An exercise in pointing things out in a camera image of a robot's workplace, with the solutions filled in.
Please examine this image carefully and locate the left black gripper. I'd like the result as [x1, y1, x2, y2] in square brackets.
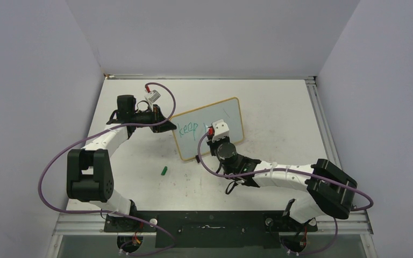
[131, 104, 176, 133]

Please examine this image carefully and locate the yellow framed whiteboard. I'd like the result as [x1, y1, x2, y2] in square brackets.
[170, 97, 245, 161]

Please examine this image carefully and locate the green marker cap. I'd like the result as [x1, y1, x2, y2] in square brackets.
[161, 166, 168, 176]

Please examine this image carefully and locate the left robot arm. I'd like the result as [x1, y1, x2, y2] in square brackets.
[66, 95, 177, 232]

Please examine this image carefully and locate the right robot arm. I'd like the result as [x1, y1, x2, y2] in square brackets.
[204, 135, 357, 230]

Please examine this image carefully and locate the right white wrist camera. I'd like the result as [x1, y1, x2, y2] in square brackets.
[211, 119, 230, 142]

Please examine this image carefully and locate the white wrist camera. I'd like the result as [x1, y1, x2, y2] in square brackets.
[211, 119, 230, 142]
[145, 90, 161, 110]

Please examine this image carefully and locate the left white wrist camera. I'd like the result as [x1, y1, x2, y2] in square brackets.
[145, 90, 161, 110]

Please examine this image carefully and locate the back aluminium rail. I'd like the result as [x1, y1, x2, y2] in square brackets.
[105, 74, 315, 81]

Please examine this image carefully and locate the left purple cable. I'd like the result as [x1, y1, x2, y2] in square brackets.
[37, 82, 177, 257]

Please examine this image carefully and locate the purple cable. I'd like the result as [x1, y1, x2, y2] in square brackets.
[196, 131, 375, 256]
[37, 82, 177, 257]

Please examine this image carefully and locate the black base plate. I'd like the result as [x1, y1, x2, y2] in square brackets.
[106, 211, 314, 249]

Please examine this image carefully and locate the right aluminium rail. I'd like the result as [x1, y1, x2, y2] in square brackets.
[305, 77, 343, 168]

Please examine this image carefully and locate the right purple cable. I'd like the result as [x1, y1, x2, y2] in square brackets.
[196, 131, 375, 256]

